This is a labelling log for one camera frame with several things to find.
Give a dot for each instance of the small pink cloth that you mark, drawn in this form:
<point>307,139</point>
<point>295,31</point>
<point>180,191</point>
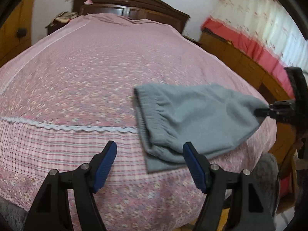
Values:
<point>88,2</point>

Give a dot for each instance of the wooden wardrobe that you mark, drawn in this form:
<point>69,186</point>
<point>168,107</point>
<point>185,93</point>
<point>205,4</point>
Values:
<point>14,28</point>

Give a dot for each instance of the dark wooden nightstand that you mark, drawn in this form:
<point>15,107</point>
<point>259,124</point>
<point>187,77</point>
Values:
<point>56,27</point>

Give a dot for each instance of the small black bag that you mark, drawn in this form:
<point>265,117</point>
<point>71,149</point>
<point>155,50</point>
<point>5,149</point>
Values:
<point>21,33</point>

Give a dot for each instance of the long low wooden cabinet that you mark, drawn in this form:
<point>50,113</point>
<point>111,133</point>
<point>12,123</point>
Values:
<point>240,60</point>

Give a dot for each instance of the grey fluffy rug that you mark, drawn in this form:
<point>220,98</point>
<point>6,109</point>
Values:
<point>264,185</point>

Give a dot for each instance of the cream and red curtain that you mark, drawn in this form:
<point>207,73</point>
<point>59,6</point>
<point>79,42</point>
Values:
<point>259,24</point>

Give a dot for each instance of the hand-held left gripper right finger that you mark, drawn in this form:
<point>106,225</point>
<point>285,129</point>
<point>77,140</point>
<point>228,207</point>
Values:
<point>196,166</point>

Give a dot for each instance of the dark wooden headboard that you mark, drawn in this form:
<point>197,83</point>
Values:
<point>134,7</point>

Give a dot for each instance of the grey pants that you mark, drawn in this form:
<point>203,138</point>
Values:
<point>192,118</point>

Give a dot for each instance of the pink floral bedspread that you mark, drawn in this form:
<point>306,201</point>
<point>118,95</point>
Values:
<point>84,77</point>

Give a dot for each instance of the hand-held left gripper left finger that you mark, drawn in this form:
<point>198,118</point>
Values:
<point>104,166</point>

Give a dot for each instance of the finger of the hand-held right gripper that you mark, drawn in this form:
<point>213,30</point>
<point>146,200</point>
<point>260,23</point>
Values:
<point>274,112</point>

